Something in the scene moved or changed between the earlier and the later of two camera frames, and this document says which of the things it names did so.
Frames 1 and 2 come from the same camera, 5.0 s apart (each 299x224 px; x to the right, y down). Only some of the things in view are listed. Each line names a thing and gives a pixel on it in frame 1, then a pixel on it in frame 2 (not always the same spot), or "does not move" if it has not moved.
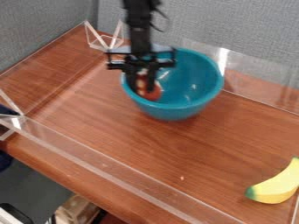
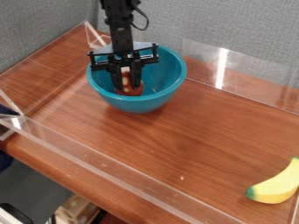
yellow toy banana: (278, 189) does not move
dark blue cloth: (5, 162) does not move
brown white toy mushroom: (141, 86) to (125, 88)
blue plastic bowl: (191, 84) to (163, 77)
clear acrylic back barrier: (259, 74) does not move
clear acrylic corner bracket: (105, 42) does not move
